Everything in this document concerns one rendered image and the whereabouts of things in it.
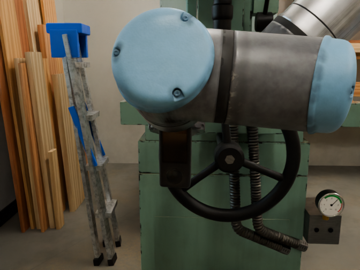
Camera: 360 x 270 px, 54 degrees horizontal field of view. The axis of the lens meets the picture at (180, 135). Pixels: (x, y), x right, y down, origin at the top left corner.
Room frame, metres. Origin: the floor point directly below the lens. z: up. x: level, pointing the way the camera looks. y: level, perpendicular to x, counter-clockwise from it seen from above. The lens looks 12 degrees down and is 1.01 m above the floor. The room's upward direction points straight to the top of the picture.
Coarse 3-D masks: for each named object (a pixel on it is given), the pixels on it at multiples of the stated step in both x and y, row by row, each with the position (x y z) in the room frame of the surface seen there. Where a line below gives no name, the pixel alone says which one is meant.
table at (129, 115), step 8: (120, 104) 0.89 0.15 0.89; (128, 104) 0.88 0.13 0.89; (352, 104) 0.85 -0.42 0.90; (120, 112) 0.89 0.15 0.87; (128, 112) 0.88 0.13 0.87; (136, 112) 0.88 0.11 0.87; (352, 112) 0.85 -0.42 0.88; (128, 120) 0.89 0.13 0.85; (136, 120) 0.88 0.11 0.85; (144, 120) 0.88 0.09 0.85; (352, 120) 0.85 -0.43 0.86; (208, 128) 0.78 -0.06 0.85; (216, 128) 0.78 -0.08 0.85; (240, 128) 0.78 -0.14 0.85; (264, 128) 0.77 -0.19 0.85
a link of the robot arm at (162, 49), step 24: (144, 24) 0.31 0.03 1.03; (168, 24) 0.31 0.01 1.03; (192, 24) 0.31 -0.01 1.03; (120, 48) 0.31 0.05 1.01; (144, 48) 0.31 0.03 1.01; (168, 48) 0.30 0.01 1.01; (192, 48) 0.30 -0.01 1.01; (216, 48) 0.31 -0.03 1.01; (120, 72) 0.30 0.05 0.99; (144, 72) 0.30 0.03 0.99; (168, 72) 0.30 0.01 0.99; (192, 72) 0.29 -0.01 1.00; (216, 72) 0.30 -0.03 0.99; (144, 96) 0.29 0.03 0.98; (168, 96) 0.29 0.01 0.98; (192, 96) 0.30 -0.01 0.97; (216, 96) 0.31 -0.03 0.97; (168, 120) 0.35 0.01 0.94; (192, 120) 0.34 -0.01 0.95
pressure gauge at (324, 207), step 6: (324, 192) 0.81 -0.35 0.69; (330, 192) 0.80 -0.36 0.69; (336, 192) 0.81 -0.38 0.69; (318, 198) 0.81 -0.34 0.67; (324, 198) 0.80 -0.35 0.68; (330, 198) 0.80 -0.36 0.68; (336, 198) 0.79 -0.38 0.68; (342, 198) 0.79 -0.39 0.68; (318, 204) 0.80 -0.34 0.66; (324, 204) 0.80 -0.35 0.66; (330, 204) 0.80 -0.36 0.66; (336, 204) 0.79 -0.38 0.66; (342, 204) 0.79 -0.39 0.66; (324, 210) 0.80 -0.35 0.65; (330, 210) 0.80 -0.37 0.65; (336, 210) 0.79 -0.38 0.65; (342, 210) 0.79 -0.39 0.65; (324, 216) 0.82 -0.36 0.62; (330, 216) 0.79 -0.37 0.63
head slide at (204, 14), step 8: (200, 0) 1.12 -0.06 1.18; (208, 0) 1.12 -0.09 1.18; (232, 0) 1.12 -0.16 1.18; (240, 0) 1.12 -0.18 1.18; (200, 8) 1.12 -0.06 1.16; (208, 8) 1.12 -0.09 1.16; (240, 8) 1.12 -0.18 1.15; (200, 16) 1.12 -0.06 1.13; (208, 16) 1.12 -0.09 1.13; (240, 16) 1.12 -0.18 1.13; (208, 24) 1.12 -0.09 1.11; (232, 24) 1.12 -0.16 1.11; (240, 24) 1.12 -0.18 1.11
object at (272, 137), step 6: (150, 132) 0.88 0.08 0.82; (300, 132) 0.86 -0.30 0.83; (150, 138) 0.88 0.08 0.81; (156, 138) 0.88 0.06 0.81; (192, 138) 0.88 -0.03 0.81; (198, 138) 0.88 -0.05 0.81; (204, 138) 0.87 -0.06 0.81; (210, 138) 0.87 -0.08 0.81; (240, 138) 0.87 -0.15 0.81; (246, 138) 0.87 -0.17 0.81; (258, 138) 0.87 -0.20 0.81; (264, 138) 0.87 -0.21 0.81; (270, 138) 0.87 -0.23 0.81; (276, 138) 0.86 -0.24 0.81; (282, 138) 0.86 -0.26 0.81; (300, 138) 0.86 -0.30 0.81
